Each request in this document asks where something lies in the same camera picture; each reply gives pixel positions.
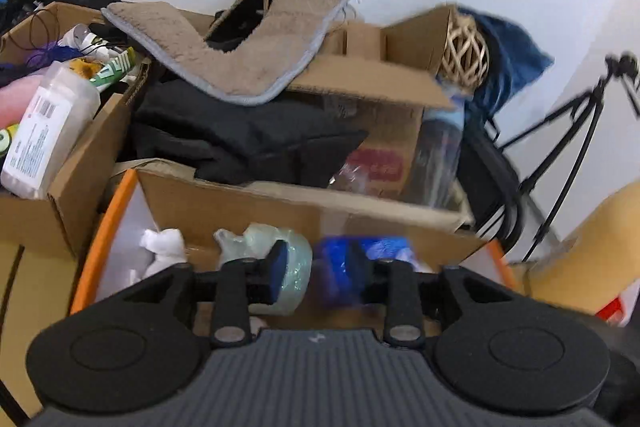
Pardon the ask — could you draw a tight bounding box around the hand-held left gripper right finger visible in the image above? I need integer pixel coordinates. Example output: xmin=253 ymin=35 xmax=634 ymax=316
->
xmin=349 ymin=240 xmax=557 ymax=349

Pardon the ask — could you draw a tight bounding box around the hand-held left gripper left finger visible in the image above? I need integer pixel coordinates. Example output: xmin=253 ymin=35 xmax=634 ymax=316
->
xmin=75 ymin=240 xmax=290 ymax=349

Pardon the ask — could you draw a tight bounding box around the blue plastic object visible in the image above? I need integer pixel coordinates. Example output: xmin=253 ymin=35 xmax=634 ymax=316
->
xmin=314 ymin=235 xmax=417 ymax=309

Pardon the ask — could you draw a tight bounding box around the plastic-wrapped pale ball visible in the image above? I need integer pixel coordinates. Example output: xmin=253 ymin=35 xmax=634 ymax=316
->
xmin=214 ymin=222 xmax=314 ymax=316

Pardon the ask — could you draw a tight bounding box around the red-orange cardboard box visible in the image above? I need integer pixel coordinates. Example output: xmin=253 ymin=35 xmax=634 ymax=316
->
xmin=69 ymin=158 xmax=517 ymax=338

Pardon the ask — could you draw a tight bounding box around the white sock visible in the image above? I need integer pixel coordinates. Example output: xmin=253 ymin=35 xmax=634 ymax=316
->
xmin=131 ymin=228 xmax=188 ymax=288

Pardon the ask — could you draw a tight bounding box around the pink soft item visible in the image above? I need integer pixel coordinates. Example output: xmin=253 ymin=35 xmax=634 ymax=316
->
xmin=0 ymin=74 xmax=49 ymax=131

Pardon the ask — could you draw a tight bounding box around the blue-capped water bottle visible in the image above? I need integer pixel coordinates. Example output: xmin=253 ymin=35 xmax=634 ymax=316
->
xmin=399 ymin=91 xmax=467 ymax=211

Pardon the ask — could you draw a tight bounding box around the black folded garment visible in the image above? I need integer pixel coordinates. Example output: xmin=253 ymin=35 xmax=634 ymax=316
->
xmin=130 ymin=79 xmax=369 ymax=188

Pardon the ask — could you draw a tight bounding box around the large brown cardboard box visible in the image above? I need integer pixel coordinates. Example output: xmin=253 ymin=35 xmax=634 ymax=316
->
xmin=284 ymin=4 xmax=459 ymax=208

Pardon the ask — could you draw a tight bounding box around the small brown cardboard box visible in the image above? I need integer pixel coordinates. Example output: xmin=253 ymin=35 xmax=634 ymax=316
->
xmin=0 ymin=1 xmax=153 ymax=419

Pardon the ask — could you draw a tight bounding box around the tan bath mat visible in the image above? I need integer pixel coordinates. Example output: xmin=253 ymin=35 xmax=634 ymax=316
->
xmin=101 ymin=0 xmax=354 ymax=108

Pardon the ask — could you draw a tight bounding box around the woven rattan ball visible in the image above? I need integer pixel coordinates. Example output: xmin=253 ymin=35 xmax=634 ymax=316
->
xmin=439 ymin=9 xmax=491 ymax=91

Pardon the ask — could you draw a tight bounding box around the green white packet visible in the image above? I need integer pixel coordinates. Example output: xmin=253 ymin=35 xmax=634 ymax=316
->
xmin=89 ymin=46 xmax=139 ymax=91

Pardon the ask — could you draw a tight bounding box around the dark blue cloth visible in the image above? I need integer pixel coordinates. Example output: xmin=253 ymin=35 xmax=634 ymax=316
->
xmin=456 ymin=6 xmax=556 ymax=120

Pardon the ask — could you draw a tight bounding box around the white labelled plastic bottle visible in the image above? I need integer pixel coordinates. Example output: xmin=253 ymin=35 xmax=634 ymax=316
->
xmin=0 ymin=62 xmax=102 ymax=200

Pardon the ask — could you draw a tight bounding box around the white tube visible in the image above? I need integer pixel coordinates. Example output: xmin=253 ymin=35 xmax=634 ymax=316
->
xmin=59 ymin=24 xmax=110 ymax=58

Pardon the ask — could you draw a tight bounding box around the black camera tripod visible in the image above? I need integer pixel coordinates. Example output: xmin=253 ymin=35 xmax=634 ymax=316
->
xmin=497 ymin=51 xmax=640 ymax=259

